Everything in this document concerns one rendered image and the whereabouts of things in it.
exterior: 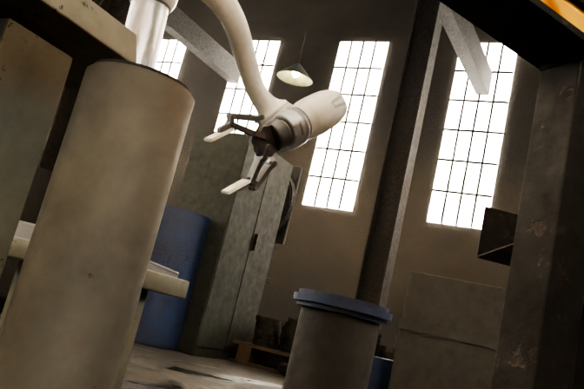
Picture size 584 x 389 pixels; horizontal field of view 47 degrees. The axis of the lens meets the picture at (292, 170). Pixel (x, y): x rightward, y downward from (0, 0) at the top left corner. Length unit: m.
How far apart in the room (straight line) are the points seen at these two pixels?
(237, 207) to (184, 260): 0.51
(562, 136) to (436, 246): 11.08
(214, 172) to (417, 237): 7.58
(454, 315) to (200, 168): 2.08
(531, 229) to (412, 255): 11.16
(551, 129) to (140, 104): 0.40
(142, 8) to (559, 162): 1.34
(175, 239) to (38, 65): 3.61
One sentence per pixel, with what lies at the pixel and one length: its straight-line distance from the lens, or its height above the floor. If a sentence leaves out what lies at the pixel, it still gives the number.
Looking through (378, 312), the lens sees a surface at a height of 0.41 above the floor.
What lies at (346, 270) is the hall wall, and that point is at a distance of 12.16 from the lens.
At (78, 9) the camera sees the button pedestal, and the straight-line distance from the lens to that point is 0.83.
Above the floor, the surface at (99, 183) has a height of 0.39.
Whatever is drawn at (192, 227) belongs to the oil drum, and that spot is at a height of 0.78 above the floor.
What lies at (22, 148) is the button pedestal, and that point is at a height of 0.42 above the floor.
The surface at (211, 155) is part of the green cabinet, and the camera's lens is 4.71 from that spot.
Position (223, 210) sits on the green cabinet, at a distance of 4.53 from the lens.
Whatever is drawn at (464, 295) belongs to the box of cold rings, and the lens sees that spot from 3.60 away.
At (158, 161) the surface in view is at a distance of 0.69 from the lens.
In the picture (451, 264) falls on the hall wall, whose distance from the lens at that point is 11.64.
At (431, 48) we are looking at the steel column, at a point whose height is 4.09.
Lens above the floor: 0.30
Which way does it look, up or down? 13 degrees up
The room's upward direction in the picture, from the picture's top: 14 degrees clockwise
